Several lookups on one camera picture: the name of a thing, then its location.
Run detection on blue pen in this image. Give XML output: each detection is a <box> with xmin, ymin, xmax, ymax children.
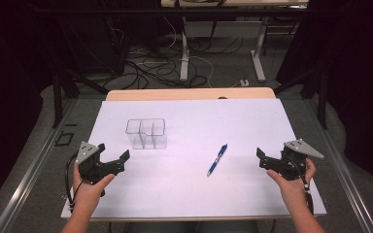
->
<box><xmin>206</xmin><ymin>143</ymin><xmax>228</xmax><ymax>178</ymax></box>

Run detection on person's dark trousers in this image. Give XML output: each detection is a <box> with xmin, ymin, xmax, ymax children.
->
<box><xmin>121</xmin><ymin>220</ymin><xmax>260</xmax><ymax>233</ymax></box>

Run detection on clear plastic organizer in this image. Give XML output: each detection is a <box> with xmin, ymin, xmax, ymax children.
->
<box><xmin>124</xmin><ymin>117</ymin><xmax>169</xmax><ymax>150</ymax></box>

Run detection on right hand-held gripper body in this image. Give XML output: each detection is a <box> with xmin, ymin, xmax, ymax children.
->
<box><xmin>258</xmin><ymin>139</ymin><xmax>325</xmax><ymax>181</ymax></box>

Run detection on white table mat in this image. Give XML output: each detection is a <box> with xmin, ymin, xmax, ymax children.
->
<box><xmin>60</xmin><ymin>98</ymin><xmax>327</xmax><ymax>219</ymax></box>

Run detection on white-legged desk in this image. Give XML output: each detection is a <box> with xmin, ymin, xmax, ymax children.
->
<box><xmin>160</xmin><ymin>0</ymin><xmax>309</xmax><ymax>83</ymax></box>

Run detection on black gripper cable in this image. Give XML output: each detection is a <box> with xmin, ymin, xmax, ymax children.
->
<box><xmin>289</xmin><ymin>157</ymin><xmax>315</xmax><ymax>216</ymax></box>
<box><xmin>64</xmin><ymin>152</ymin><xmax>80</xmax><ymax>210</ymax></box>

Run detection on white floor cable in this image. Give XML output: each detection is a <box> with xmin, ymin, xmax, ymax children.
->
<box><xmin>187</xmin><ymin>55</ymin><xmax>216</xmax><ymax>89</ymax></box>

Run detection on bundle of black floor cables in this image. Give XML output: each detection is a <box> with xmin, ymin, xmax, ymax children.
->
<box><xmin>101</xmin><ymin>30</ymin><xmax>245</xmax><ymax>90</ymax></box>

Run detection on black metal stand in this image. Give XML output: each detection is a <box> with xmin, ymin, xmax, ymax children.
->
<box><xmin>51</xmin><ymin>62</ymin><xmax>112</xmax><ymax>129</ymax></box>
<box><xmin>272</xmin><ymin>62</ymin><xmax>329</xmax><ymax>130</ymax></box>

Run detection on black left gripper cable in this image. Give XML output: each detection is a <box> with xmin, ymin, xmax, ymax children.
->
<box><xmin>64</xmin><ymin>152</ymin><xmax>80</xmax><ymax>210</ymax></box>

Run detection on aluminium floor rail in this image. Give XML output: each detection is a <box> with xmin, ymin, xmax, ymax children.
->
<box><xmin>0</xmin><ymin>98</ymin><xmax>77</xmax><ymax>233</ymax></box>
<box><xmin>305</xmin><ymin>98</ymin><xmax>373</xmax><ymax>233</ymax></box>

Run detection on dark curtain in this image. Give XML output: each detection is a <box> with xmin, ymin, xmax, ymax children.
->
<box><xmin>0</xmin><ymin>0</ymin><xmax>66</xmax><ymax>217</ymax></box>
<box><xmin>276</xmin><ymin>0</ymin><xmax>373</xmax><ymax>192</ymax></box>

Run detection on person's right hand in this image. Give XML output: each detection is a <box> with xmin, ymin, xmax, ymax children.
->
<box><xmin>266</xmin><ymin>157</ymin><xmax>317</xmax><ymax>209</ymax></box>

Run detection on light wooden table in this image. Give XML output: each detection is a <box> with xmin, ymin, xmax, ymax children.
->
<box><xmin>66</xmin><ymin>86</ymin><xmax>319</xmax><ymax>223</ymax></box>

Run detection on black horizontal bar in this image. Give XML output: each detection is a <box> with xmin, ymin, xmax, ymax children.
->
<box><xmin>33</xmin><ymin>7</ymin><xmax>341</xmax><ymax>15</ymax></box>

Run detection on person's left hand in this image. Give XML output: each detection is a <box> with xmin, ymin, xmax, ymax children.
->
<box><xmin>72</xmin><ymin>161</ymin><xmax>116</xmax><ymax>208</ymax></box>

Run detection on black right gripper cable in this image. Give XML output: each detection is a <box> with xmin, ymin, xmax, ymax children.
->
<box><xmin>289</xmin><ymin>157</ymin><xmax>315</xmax><ymax>216</ymax></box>

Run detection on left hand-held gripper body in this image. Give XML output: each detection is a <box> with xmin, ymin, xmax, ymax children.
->
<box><xmin>75</xmin><ymin>141</ymin><xmax>126</xmax><ymax>185</ymax></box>

